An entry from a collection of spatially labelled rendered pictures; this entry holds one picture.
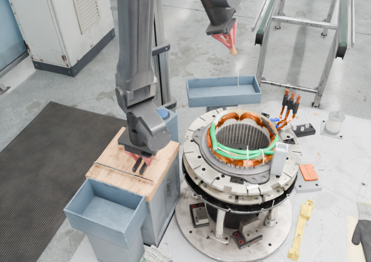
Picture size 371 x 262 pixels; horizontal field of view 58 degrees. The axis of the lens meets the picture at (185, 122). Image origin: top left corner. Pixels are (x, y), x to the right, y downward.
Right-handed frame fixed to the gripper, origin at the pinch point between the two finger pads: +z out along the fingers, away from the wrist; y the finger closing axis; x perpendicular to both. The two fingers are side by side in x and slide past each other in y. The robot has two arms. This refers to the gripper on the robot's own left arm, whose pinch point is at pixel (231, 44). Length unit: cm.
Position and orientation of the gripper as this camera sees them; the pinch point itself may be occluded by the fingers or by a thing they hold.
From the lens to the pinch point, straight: 108.7
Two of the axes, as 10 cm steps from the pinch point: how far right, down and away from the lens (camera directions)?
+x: -8.1, -0.2, 5.9
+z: 4.4, 6.5, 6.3
